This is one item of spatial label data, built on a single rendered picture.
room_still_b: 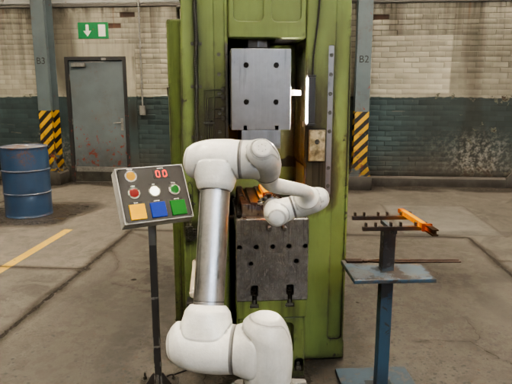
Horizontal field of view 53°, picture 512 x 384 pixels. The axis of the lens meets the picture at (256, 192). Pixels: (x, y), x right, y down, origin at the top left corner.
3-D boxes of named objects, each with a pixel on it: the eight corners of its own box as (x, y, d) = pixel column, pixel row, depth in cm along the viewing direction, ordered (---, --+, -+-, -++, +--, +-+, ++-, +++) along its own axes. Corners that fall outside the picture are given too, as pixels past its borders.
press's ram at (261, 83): (306, 129, 260) (308, 49, 253) (231, 130, 257) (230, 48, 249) (293, 124, 301) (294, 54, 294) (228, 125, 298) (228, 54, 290)
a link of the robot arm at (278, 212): (266, 224, 231) (293, 215, 231) (270, 233, 216) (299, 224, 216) (259, 202, 228) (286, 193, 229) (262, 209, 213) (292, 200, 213)
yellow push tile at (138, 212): (147, 218, 237) (144, 203, 239) (131, 220, 233) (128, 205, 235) (146, 219, 238) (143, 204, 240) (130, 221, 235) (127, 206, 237)
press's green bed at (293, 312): (305, 379, 281) (306, 299, 272) (237, 382, 278) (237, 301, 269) (289, 332, 335) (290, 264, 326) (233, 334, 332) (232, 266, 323)
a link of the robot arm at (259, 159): (283, 152, 181) (244, 152, 183) (280, 129, 165) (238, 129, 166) (281, 187, 177) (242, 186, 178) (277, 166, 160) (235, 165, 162)
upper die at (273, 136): (280, 148, 261) (280, 129, 259) (241, 148, 259) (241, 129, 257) (270, 140, 302) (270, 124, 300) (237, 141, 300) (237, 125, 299)
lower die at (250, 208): (280, 216, 268) (280, 200, 266) (241, 216, 266) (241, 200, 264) (270, 199, 309) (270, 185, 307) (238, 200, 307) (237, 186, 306)
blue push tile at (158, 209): (168, 216, 242) (164, 200, 244) (153, 217, 238) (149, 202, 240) (167, 217, 243) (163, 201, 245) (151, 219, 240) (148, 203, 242)
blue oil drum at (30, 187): (40, 219, 631) (33, 148, 614) (-5, 219, 636) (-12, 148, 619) (62, 209, 689) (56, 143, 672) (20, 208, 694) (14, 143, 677)
